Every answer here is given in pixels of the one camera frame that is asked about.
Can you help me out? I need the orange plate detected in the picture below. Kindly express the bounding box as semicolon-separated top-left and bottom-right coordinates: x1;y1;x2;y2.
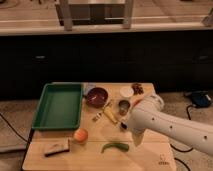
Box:
132;99;142;107

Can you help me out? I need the brown dried food cluster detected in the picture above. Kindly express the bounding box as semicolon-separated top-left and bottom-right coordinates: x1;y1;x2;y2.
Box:
132;83;143;95

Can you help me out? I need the black power cable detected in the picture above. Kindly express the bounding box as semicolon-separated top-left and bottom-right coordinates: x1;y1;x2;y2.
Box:
170;103;198;171

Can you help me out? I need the black cable left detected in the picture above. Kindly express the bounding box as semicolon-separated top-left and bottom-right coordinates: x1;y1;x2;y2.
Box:
0;112;30;144

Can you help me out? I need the small metal cup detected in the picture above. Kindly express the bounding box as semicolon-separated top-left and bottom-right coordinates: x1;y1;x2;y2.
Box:
119;100;130;116

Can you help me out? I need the green plastic tray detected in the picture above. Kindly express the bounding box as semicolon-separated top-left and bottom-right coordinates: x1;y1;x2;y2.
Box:
32;84;83;131

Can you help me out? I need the orange peach fruit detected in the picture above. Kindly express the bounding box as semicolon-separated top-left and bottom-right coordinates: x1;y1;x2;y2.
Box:
73;128;88;143

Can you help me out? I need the blue device on floor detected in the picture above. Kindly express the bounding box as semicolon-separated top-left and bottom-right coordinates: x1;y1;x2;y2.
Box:
184;91;212;108

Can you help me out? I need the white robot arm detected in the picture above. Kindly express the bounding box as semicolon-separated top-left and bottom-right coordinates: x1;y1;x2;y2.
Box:
125;93;213;156

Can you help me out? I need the dark red bowl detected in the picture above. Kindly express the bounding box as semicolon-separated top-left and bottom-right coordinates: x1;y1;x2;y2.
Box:
86;87;108;108

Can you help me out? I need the white stool frame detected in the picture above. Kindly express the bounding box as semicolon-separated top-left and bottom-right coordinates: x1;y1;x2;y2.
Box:
55;0;134;31

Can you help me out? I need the wooden block brush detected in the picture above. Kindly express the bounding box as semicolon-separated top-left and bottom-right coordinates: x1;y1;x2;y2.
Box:
44;140;70;157

